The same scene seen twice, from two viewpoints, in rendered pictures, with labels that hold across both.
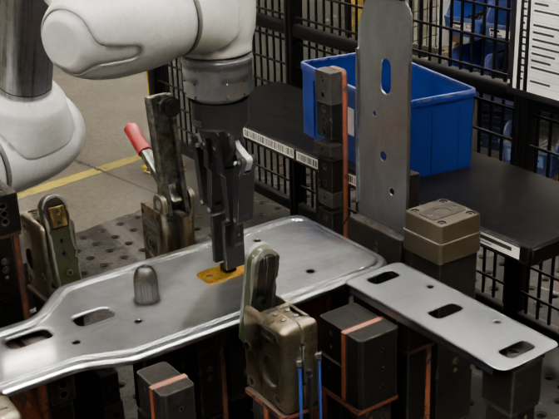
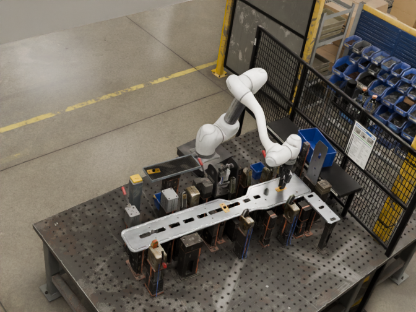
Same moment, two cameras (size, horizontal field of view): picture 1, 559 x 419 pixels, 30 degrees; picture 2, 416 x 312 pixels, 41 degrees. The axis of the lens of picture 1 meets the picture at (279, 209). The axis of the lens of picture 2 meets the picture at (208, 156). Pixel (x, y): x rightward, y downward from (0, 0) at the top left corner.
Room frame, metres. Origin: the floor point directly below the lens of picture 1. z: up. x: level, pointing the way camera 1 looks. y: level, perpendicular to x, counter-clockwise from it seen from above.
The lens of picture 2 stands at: (-1.63, 0.73, 3.59)
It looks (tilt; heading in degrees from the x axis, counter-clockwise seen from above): 39 degrees down; 358
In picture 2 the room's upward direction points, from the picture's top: 9 degrees clockwise
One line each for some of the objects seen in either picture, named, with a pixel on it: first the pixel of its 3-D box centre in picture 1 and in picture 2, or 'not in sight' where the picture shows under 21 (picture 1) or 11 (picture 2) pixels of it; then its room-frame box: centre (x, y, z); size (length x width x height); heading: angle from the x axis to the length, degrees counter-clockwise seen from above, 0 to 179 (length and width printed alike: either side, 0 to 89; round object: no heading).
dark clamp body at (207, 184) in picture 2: not in sight; (203, 202); (1.17, 0.60, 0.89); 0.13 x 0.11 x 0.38; 34
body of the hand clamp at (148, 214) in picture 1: (175, 307); (264, 186); (1.42, 0.17, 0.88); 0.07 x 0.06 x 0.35; 34
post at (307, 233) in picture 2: (408, 393); (310, 216); (1.21, -0.17, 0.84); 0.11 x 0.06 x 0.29; 34
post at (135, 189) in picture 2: not in sight; (134, 204); (1.02, 1.05, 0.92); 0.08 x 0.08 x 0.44; 34
